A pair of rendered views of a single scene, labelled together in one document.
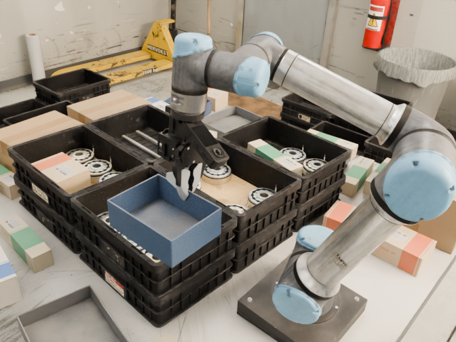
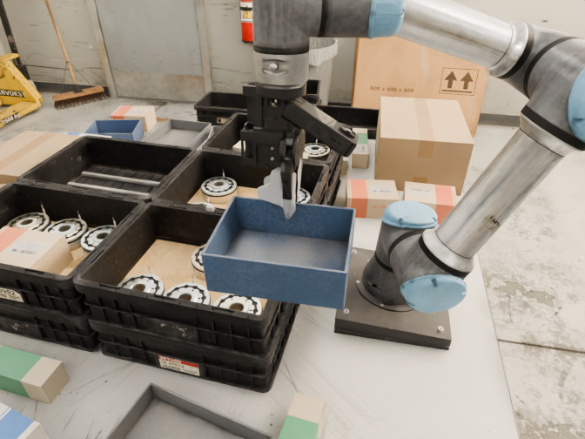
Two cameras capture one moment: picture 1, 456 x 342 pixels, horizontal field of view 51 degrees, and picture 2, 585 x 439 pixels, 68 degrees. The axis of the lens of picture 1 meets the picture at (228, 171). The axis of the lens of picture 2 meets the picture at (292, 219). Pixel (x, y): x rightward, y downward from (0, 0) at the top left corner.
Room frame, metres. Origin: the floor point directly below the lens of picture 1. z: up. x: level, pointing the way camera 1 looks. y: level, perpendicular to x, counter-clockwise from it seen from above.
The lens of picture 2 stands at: (0.38, 0.36, 1.51)
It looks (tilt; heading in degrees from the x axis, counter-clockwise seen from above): 35 degrees down; 332
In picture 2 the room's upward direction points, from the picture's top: straight up
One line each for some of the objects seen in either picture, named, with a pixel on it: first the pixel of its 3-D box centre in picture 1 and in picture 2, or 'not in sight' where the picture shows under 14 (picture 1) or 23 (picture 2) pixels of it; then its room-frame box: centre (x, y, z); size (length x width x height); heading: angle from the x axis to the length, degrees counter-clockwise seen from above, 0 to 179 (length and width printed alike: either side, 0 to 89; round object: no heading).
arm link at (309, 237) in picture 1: (315, 254); (406, 233); (0.96, -0.24, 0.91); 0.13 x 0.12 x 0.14; 159
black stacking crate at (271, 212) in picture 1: (225, 188); (246, 201); (1.32, 0.00, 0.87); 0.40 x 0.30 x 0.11; 48
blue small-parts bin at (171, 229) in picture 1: (164, 216); (284, 247); (0.84, 0.13, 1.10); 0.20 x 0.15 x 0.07; 51
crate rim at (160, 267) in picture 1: (153, 211); (198, 255); (1.10, 0.21, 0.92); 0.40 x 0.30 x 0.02; 48
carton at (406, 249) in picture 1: (402, 247); (428, 203); (1.23, -0.59, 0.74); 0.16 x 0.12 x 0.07; 50
